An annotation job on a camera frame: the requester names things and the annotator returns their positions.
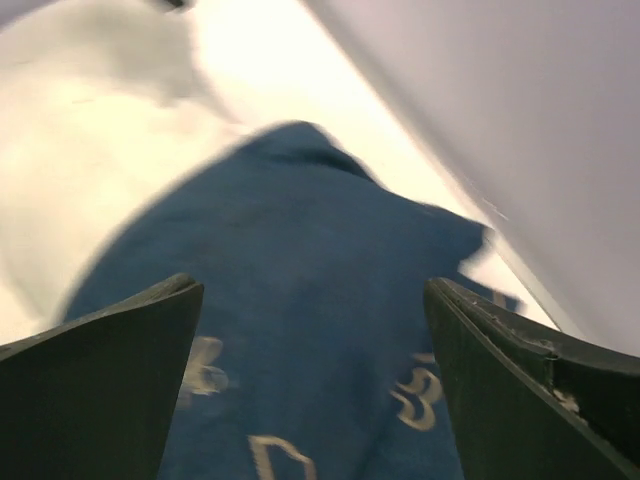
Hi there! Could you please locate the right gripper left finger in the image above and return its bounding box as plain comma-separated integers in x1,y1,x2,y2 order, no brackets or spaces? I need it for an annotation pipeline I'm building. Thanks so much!
1,274,204,480

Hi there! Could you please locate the white pillow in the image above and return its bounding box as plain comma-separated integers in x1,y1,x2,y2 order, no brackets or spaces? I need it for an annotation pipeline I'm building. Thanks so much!
0,0,281,346

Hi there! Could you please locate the dark blue embroidered pillowcase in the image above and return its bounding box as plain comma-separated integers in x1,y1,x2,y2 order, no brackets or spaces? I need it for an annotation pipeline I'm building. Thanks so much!
65,122,495,479

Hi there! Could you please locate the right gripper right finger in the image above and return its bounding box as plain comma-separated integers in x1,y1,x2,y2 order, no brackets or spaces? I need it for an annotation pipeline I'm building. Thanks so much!
424,278,639,480

